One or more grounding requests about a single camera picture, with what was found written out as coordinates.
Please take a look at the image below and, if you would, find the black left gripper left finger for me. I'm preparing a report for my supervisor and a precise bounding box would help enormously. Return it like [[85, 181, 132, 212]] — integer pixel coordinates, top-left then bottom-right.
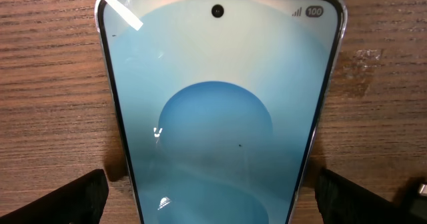
[[1, 169, 109, 224]]

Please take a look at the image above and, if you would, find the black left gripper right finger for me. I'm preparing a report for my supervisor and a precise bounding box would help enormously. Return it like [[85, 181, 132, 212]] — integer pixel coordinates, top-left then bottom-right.
[[314, 168, 426, 224]]

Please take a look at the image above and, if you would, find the blue Galaxy smartphone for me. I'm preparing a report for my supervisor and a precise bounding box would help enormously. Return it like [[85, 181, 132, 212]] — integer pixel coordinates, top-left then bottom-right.
[[94, 0, 348, 224]]

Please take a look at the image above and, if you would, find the black charging cable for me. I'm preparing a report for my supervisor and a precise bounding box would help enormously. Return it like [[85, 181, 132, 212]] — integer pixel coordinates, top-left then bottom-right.
[[398, 179, 427, 215]]

